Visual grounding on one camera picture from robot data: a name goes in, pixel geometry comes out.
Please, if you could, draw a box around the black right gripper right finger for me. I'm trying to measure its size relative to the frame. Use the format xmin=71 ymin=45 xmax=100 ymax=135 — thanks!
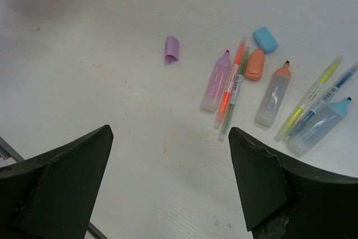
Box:
xmin=228 ymin=127 xmax=357 ymax=238

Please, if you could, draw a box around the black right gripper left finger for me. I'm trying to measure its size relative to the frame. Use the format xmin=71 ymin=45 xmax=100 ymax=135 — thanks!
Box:
xmin=1 ymin=125 xmax=114 ymax=238

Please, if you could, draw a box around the light blue highlighter body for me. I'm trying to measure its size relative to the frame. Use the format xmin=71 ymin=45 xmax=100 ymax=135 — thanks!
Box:
xmin=287 ymin=97 xmax=351 ymax=157

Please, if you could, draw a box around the thin yellow highlighter pen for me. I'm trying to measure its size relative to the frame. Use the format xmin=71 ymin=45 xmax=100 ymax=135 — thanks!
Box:
xmin=275 ymin=57 xmax=343 ymax=142

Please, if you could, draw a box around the purple highlighter body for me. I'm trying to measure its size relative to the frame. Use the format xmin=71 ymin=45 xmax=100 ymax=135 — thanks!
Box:
xmin=200 ymin=50 xmax=231 ymax=113

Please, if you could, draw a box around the thin green highlighter pen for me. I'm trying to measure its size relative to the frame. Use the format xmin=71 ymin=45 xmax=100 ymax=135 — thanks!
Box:
xmin=219 ymin=46 xmax=250 ymax=141

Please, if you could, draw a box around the thin blue highlighter pen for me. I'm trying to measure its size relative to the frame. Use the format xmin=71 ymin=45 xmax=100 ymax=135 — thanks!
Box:
xmin=285 ymin=63 xmax=357 ymax=141

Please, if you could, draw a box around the thin orange highlighter pen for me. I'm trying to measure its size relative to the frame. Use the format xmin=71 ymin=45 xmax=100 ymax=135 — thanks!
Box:
xmin=214 ymin=37 xmax=247 ymax=128

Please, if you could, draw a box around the orange highlighter cap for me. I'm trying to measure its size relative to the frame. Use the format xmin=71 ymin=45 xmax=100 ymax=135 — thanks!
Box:
xmin=244 ymin=49 xmax=266 ymax=81

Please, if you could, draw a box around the light blue highlighter cap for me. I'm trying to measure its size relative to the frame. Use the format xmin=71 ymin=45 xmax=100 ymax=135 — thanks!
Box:
xmin=253 ymin=27 xmax=278 ymax=54

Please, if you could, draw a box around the purple highlighter cap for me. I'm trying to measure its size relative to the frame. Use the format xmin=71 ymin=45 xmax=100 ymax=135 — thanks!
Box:
xmin=164 ymin=36 xmax=180 ymax=64

